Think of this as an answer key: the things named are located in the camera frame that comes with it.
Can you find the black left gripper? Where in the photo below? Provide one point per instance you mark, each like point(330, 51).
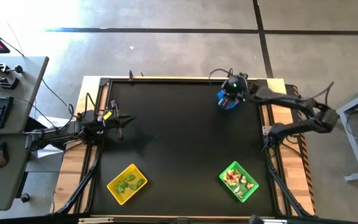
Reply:
point(112, 121)

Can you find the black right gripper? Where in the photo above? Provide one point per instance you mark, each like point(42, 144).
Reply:
point(236, 90)

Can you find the green pepper toy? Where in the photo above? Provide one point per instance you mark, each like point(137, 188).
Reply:
point(132, 187)
point(123, 184)
point(120, 188)
point(140, 182)
point(130, 177)

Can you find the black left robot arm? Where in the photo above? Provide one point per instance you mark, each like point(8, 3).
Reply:
point(57, 135)

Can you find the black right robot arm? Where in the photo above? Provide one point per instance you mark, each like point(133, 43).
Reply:
point(291, 101)

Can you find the blue plastic basket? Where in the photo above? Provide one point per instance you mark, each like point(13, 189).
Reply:
point(219, 99)

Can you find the yellow tag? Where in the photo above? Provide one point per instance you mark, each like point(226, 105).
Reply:
point(107, 115)

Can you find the metal table clamp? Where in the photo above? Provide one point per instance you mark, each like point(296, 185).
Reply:
point(130, 75)
point(229, 73)

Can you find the yellow plastic basket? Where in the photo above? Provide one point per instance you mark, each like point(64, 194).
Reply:
point(135, 171)

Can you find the white paper sheet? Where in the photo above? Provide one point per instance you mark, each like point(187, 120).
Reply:
point(51, 120)

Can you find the green plastic basket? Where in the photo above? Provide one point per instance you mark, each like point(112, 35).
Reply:
point(249, 193)

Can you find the grey office desk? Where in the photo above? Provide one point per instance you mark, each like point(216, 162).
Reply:
point(26, 93)
point(8, 186)

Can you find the black round knob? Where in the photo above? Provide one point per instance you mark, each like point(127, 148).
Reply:
point(24, 197)

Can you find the black silver desk clamp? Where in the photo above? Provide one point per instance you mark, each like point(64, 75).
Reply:
point(0, 81)
point(3, 68)

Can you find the grey metal stand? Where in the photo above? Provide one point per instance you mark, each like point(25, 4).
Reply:
point(354, 149)

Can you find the black diagonal frame strut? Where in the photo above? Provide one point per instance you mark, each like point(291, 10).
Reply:
point(79, 188)
point(286, 193)

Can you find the silver metal bracket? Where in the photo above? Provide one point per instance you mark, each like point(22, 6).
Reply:
point(95, 220)
point(275, 221)

